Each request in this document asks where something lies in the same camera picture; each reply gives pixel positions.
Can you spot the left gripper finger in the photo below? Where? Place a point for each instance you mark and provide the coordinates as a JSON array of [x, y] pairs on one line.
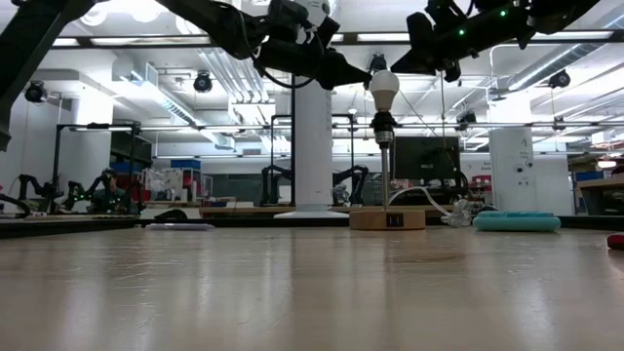
[[343, 73]]

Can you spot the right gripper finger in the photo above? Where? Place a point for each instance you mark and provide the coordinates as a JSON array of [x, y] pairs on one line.
[[421, 63]]

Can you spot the teal flat tray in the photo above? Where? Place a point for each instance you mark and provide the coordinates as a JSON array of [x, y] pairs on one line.
[[517, 223]]

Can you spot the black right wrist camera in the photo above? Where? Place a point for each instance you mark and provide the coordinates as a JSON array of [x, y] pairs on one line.
[[421, 29]]

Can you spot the black background rig frame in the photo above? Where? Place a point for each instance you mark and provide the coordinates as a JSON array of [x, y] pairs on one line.
[[97, 127]]

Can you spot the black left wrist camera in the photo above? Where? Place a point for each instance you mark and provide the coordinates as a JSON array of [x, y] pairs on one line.
[[285, 12]]

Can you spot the black ceiling spotlight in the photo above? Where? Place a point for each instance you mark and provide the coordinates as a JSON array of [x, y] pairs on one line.
[[559, 79], [466, 122], [203, 83], [378, 62], [35, 92]]

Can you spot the red stapler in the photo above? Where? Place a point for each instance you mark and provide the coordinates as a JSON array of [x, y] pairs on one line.
[[616, 243]]

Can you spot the black aluminium table frame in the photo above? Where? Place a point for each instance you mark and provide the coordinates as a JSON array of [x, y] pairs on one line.
[[73, 228]]

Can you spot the person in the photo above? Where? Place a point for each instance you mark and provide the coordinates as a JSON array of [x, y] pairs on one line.
[[112, 195]]

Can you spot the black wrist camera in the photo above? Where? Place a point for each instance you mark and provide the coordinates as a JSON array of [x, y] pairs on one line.
[[421, 29], [285, 12]]

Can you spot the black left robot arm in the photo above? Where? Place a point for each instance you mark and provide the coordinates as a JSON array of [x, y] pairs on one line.
[[214, 19]]

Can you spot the black background robot arm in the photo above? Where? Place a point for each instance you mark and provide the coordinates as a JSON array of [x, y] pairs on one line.
[[36, 187], [358, 178], [78, 192], [273, 178]]

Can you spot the black monitor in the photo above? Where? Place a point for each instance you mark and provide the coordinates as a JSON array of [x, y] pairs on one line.
[[429, 161]]

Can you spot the blue storage bin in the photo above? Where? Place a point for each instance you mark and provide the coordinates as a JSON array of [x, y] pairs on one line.
[[185, 165]]

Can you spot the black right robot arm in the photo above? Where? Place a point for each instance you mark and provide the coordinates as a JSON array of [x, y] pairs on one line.
[[536, 14]]

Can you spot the lamp with round wooden base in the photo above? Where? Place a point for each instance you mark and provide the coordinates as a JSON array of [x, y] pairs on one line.
[[387, 220]]

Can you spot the white lightbulb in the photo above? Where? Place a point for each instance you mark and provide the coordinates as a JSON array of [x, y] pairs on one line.
[[384, 88]]

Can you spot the crumpled clear plastic wrapper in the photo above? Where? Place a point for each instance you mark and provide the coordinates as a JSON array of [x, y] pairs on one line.
[[458, 214]]

